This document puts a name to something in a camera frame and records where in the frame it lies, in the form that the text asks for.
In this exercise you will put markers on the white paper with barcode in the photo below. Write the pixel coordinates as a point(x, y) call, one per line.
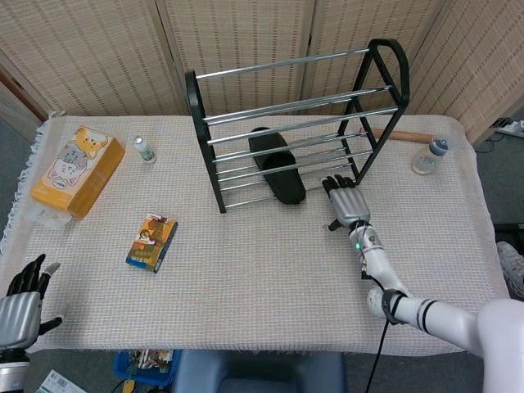
point(57, 382)

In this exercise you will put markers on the black and chrome shoe rack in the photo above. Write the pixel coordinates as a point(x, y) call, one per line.
point(200, 123)

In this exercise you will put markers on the small white plastic bottle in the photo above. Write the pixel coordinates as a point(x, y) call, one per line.
point(145, 152)

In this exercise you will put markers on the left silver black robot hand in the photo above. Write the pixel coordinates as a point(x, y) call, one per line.
point(18, 315)

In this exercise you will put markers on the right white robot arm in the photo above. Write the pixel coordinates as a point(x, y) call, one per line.
point(446, 317)

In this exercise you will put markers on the white waffle weave tablecloth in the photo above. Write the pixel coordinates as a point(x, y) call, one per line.
point(245, 278)

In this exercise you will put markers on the white power strip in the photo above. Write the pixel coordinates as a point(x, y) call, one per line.
point(511, 127)

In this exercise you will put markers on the yellow cat print tissue pack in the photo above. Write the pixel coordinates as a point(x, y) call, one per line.
point(78, 172)

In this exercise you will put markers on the blue plastic bin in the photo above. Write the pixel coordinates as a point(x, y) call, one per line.
point(123, 366)

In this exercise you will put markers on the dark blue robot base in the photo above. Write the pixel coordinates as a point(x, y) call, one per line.
point(262, 372)

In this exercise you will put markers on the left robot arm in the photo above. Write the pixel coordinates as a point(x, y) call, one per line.
point(10, 368)

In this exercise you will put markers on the wooden rolling pin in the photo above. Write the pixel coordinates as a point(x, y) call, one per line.
point(401, 135)

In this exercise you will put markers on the beige bottle with blue cap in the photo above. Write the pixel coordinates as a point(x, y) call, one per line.
point(427, 161)

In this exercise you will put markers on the beige woven folding screen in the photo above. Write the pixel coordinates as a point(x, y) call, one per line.
point(102, 53)

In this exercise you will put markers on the colourful blue yellow card box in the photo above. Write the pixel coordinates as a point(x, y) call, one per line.
point(151, 245)

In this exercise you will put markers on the black rubber slipper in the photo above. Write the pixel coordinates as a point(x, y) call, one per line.
point(282, 180)

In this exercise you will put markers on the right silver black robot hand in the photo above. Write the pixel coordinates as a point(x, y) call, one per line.
point(350, 204)

